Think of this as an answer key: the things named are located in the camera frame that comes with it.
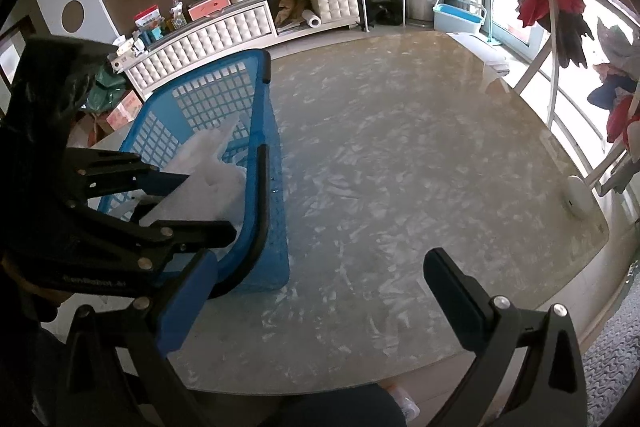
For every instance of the blue and white bucket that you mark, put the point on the blue and white bucket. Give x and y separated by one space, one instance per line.
457 17

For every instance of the white paper roll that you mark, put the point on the white paper roll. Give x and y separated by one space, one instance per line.
312 19

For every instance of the white tissue box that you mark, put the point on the white tissue box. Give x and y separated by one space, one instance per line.
125 47

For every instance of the pink storage box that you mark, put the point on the pink storage box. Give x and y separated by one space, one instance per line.
209 6

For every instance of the blue plastic basket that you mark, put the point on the blue plastic basket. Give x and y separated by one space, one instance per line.
260 107

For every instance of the brown wooden doorway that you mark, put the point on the brown wooden doorway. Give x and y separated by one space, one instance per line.
15 37

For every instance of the red printed cardboard box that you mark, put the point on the red printed cardboard box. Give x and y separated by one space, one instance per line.
125 109

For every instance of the small white device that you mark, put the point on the small white device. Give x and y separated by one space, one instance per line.
580 197

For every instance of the white clothes drying rack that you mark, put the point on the white clothes drying rack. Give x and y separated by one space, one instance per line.
545 92

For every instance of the red hanging garment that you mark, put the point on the red hanging garment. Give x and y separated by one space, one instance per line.
560 12

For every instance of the grey textured mat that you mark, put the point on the grey textured mat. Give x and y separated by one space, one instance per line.
612 367

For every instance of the white cloth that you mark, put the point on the white cloth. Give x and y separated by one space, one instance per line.
210 187

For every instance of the green shopping bag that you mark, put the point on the green shopping bag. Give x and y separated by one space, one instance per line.
102 89

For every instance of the brown round wall disc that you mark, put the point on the brown round wall disc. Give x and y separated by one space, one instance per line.
73 17

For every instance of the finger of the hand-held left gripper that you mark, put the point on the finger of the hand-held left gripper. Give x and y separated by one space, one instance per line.
190 234
115 174

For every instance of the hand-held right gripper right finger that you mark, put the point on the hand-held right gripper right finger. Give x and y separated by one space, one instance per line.
452 299

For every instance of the red and white snack bag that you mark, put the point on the red and white snack bag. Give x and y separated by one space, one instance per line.
148 18

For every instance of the white tufted television cabinet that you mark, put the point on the white tufted television cabinet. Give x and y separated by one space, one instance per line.
210 34

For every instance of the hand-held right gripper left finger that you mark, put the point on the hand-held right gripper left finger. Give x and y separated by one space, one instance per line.
186 302

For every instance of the mixed hanging clothes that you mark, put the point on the mixed hanging clothes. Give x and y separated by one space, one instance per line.
620 97

